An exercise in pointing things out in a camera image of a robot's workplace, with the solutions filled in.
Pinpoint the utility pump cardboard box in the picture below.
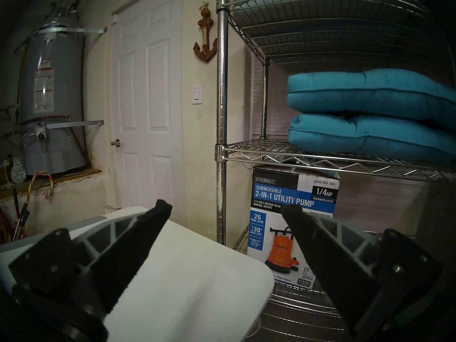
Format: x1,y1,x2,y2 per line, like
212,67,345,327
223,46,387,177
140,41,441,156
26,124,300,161
247,165,341,290

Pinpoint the black handled screwdriver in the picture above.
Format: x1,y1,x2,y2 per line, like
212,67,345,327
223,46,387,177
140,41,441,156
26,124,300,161
14,202,30,240

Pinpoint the red yellow striped cable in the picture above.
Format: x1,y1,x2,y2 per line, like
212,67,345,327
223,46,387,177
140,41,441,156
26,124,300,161
28,171,55,199

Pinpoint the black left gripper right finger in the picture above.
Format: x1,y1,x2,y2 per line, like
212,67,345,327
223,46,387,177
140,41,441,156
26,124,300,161
281,204,444,340

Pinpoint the teal tufted seat cushion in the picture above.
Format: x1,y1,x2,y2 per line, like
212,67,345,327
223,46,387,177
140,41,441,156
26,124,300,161
288,113,456,165
287,68,456,131

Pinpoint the brown anchor wall decoration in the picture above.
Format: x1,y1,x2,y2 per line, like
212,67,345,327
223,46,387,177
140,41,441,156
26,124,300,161
193,2,218,63

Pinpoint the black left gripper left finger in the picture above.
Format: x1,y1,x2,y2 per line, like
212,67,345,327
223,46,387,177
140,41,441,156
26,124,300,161
8,199,173,315

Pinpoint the grey water heater tank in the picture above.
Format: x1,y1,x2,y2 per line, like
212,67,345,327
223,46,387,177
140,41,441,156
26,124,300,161
18,19,88,176

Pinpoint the metal heater strap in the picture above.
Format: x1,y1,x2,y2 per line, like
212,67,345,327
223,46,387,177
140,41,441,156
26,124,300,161
36,120,104,130
12,26,107,55

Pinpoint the white window blind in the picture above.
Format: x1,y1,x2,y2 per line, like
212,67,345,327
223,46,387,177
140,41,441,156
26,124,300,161
251,56,296,139

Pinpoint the white folding table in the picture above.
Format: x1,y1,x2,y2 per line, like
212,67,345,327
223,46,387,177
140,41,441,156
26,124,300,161
0,207,275,342

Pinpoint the white panel door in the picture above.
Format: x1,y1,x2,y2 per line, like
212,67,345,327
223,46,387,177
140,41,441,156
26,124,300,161
110,0,187,224

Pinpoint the chrome wire shelf rack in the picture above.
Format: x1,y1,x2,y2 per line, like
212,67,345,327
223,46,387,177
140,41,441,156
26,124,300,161
215,0,456,342

